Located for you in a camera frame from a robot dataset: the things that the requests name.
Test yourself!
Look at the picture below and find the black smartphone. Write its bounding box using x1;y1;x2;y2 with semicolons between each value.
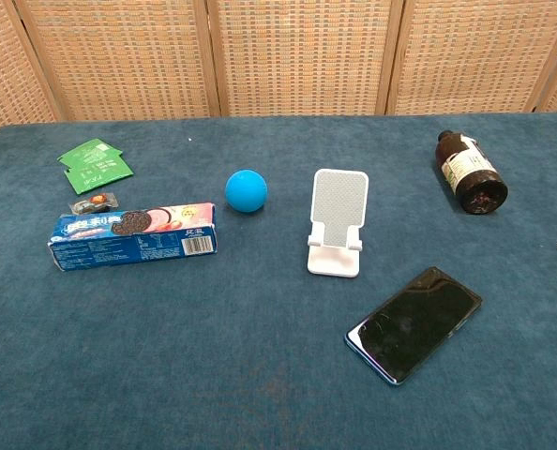
344;266;484;386

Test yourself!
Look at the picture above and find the white phone stand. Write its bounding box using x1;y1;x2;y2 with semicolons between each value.
306;168;370;279

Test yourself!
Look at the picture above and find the blue ball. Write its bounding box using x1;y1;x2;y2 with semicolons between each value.
225;169;269;215

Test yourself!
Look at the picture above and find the blue carpet tablecloth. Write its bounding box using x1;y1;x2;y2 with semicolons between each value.
0;111;557;450

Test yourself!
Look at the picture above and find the blue Oreo cookie box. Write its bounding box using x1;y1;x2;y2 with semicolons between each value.
47;202;218;272

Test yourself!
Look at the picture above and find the woven bamboo folding screen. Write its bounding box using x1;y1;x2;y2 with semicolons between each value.
0;0;557;138

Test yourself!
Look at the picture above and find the green sachet packet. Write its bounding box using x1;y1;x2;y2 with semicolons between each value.
56;139;124;173
64;154;135;196

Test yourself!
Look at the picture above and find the small dark candy wrapper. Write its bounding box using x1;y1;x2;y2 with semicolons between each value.
68;190;119;216

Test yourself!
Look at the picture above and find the brown bottle with label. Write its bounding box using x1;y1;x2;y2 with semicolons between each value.
433;129;509;216

